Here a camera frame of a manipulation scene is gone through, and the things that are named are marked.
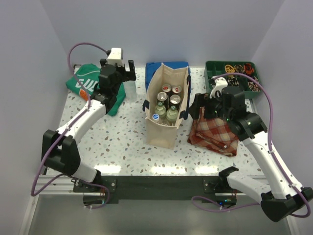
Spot Pocari Sweat bottle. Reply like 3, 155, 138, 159
152, 114, 160, 123
124, 81, 137, 102

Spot green cap soda bottle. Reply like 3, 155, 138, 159
166, 105, 178, 125

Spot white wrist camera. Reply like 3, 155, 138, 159
107, 47, 124, 67
210, 76, 228, 98

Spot red tab can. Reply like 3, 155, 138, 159
171, 85, 182, 95
161, 84, 172, 93

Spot black white hair ties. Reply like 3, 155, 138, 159
227, 76, 242, 88

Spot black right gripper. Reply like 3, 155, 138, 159
187, 92, 231, 122

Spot orange black hair ties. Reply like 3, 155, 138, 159
243, 63, 256, 75

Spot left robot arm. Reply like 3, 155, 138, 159
42, 59, 136, 192

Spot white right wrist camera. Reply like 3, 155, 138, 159
210, 76, 228, 98

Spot folded blue cloth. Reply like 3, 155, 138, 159
145, 61, 191, 93

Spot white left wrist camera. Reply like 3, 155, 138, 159
107, 47, 124, 67

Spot beige canvas tote bag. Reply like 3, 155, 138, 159
143, 65, 190, 149

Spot green Guess t-shirt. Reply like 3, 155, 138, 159
65, 63, 127, 117

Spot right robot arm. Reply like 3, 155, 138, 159
189, 87, 313, 222

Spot red plaid cloth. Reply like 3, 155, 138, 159
187, 107, 239, 157

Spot pink patterned hair ties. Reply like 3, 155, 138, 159
247, 76, 262, 93

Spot black can silver tab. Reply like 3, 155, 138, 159
169, 94, 181, 105

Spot green compartment tray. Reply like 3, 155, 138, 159
204, 61, 262, 99

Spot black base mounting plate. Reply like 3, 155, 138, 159
72, 176, 235, 205

